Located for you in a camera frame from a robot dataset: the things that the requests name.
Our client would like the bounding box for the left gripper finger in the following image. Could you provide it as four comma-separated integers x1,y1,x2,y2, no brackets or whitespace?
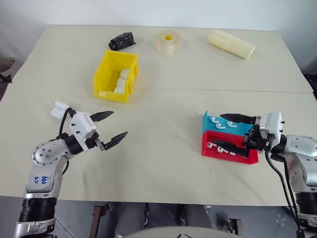
90,111,115,122
103,131,129,151

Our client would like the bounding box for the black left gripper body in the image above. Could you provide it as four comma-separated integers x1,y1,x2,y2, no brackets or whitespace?
84,132,105,152

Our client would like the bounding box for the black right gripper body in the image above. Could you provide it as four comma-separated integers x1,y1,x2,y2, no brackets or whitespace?
241,124,272,159

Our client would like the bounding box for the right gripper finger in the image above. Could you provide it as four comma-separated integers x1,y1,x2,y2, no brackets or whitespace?
219,113,256,124
212,139,249,157

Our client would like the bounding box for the yellow plastic bin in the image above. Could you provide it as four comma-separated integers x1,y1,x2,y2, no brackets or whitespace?
92,50,140,104

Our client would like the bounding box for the red tray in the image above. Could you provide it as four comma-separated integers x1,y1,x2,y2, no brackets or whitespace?
201,130,259,166

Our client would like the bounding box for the teal tray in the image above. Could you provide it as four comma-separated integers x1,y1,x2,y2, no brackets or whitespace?
202,110,256,136

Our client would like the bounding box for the cream plastic cylinder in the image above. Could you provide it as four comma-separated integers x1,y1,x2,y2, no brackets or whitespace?
208,29,257,60

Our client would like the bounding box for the black wrapped roll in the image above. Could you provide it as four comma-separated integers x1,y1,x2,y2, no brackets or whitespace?
107,31,137,51

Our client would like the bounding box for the dark equipment beside table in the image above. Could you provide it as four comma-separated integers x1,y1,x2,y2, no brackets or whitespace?
304,72,317,100

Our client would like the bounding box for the clear tape roll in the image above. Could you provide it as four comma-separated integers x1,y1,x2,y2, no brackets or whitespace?
156,30,181,57

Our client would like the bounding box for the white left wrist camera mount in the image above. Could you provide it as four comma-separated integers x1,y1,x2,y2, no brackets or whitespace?
69,112,97,151

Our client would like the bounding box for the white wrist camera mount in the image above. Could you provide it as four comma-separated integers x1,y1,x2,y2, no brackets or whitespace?
69,112,97,151
254,111,286,149

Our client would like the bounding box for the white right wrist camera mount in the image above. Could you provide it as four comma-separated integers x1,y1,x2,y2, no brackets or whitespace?
254,111,286,149

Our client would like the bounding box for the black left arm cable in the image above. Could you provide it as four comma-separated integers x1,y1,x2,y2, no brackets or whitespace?
56,107,75,140

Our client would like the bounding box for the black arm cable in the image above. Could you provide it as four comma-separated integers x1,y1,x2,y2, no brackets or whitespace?
56,107,75,140
264,147,307,238

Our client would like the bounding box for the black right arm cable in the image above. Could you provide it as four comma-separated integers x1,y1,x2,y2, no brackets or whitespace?
264,147,307,238

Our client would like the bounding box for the rusty metal bracket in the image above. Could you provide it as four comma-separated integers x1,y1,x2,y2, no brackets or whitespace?
224,217,244,235
92,202,111,219

